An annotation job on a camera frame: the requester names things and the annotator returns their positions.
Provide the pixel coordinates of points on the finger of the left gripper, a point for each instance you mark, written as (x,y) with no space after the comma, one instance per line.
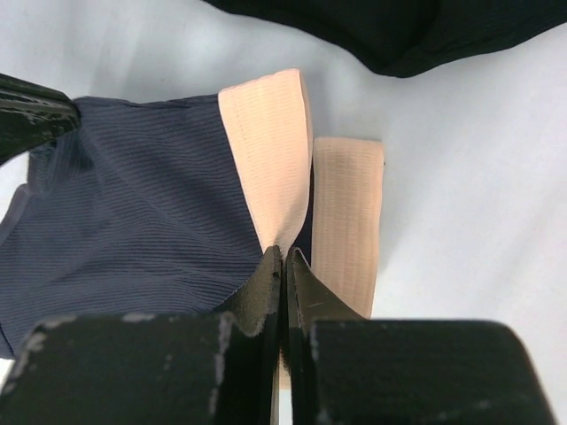
(32,115)

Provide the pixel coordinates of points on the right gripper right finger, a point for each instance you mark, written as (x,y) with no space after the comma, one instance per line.
(346,369)

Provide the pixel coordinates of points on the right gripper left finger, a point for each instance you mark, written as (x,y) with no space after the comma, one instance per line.
(146,368)

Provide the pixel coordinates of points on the navy blue underwear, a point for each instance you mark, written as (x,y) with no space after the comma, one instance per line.
(168,207)

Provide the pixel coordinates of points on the black underwear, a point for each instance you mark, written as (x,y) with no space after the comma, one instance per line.
(403,38)

